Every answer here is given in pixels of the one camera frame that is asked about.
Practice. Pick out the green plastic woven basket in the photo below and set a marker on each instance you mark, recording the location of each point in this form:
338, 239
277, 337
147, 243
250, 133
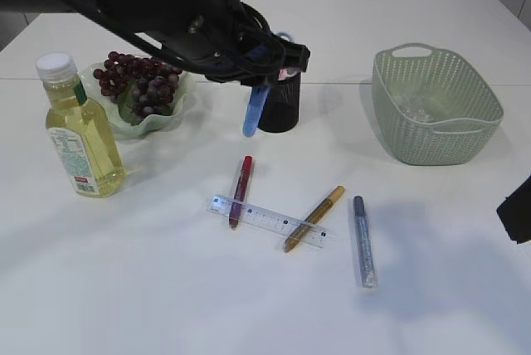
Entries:
473, 112

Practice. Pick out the yellow tea bottle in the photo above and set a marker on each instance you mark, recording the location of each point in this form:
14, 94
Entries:
79, 129

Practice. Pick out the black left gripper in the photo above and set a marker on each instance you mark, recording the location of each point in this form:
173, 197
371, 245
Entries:
262, 64

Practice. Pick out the red glitter pen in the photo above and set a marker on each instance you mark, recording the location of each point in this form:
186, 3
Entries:
240, 192

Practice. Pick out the pale green wavy plate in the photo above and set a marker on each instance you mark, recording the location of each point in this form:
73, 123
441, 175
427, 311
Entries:
125, 131

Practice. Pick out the clear plastic ruler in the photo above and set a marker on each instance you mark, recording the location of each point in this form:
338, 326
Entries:
289, 227

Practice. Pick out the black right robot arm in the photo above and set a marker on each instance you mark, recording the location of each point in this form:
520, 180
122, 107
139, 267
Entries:
514, 213

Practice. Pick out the clear plastic sheet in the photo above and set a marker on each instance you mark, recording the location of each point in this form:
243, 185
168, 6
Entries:
421, 107

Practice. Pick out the silver glitter pen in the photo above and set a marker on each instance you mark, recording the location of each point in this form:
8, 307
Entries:
367, 268

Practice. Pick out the gold marker pen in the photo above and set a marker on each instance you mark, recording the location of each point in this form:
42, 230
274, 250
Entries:
315, 218

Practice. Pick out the pink scissors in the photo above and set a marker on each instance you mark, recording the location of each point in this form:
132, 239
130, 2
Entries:
287, 73

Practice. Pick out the blue scissors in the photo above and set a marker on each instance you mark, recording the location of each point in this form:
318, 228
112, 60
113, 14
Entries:
258, 97

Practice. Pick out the red grape bunch with leaf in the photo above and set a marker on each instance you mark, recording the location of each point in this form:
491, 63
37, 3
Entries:
138, 86

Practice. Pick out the black mesh pen cup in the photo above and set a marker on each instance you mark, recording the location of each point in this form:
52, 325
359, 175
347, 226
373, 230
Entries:
281, 110

